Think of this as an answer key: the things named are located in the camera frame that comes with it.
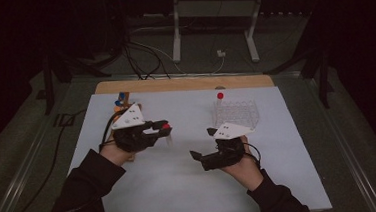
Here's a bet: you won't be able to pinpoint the metal floor rail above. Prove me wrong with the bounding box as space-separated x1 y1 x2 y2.
308 72 376 212
0 129 56 212

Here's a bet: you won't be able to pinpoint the black equipment with red light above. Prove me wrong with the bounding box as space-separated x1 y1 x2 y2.
102 0 128 56

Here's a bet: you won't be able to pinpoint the power strip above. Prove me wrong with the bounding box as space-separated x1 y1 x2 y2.
259 7 308 19

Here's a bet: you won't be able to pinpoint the grey metal stand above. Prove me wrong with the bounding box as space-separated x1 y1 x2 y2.
168 0 271 69

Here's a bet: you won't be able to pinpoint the black floor cable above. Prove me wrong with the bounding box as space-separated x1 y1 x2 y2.
0 107 96 212

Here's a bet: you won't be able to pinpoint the person's right hand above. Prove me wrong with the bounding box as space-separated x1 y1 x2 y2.
218 134 266 194

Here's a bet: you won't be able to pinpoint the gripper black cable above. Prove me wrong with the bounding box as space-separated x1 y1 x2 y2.
95 109 127 152
243 141 263 170

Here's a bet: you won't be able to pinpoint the red-capped test tube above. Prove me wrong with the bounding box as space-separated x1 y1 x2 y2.
215 91 226 112
161 121 175 148

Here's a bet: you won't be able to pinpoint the person's left hand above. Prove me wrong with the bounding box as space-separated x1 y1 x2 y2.
98 138 137 168

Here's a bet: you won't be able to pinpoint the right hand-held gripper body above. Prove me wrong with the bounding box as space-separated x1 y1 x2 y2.
197 120 258 172

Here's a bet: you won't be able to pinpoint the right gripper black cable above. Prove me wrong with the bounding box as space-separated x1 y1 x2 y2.
243 141 263 170

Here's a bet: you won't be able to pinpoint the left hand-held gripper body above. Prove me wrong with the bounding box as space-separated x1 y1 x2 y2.
110 102 153 155

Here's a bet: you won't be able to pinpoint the black stand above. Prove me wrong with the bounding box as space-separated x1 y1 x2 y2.
258 0 336 114
40 47 114 116

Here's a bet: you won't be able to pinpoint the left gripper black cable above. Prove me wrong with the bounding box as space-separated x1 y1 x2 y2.
95 109 127 152

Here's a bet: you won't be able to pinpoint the black floor cables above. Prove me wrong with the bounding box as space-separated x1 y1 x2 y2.
122 33 172 82

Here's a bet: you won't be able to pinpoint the clear acrylic test tube rack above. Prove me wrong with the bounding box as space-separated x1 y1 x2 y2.
211 98 262 133

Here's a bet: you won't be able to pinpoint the white floor cable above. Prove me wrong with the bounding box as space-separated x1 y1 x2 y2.
126 23 188 79

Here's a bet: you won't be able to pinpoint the white table mat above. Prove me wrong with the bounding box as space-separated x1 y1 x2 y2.
62 77 334 212

